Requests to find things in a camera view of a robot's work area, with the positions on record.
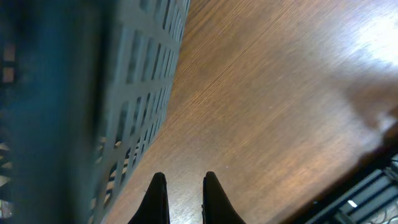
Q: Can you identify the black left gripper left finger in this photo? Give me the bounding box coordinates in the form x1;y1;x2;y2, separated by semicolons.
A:
128;172;170;224

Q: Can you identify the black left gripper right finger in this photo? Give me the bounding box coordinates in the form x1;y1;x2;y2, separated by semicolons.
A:
202;171;245;224

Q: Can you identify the grey plastic basket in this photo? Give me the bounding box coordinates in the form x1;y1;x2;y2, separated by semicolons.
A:
1;0;190;223

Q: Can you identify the black metal frame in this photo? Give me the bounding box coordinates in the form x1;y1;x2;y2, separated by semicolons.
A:
298;156;397;224

